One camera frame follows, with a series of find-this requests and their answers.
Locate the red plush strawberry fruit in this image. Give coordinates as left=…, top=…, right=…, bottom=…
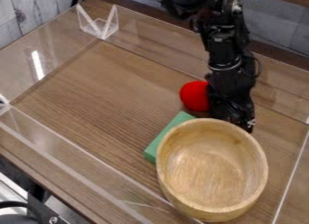
left=179, top=81, right=210, bottom=112

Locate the clear acrylic enclosure wall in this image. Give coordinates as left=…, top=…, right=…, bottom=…
left=0, top=8, right=309, bottom=224

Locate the green rectangular block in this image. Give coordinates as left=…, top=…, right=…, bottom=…
left=142, top=110, right=197, bottom=164

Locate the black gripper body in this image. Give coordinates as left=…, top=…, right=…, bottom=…
left=205, top=55, right=258, bottom=101

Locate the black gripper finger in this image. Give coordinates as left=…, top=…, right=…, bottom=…
left=209, top=96, right=230, bottom=120
left=226, top=99, right=255, bottom=133

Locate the black clamp under table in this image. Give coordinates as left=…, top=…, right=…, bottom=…
left=27, top=192, right=62, bottom=224

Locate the wooden bowl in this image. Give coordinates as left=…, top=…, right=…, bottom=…
left=155, top=118, right=269, bottom=222

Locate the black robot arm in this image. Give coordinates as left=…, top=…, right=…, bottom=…
left=158, top=0, right=261, bottom=132

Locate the black cable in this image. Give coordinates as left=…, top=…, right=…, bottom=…
left=0, top=200, right=41, bottom=224

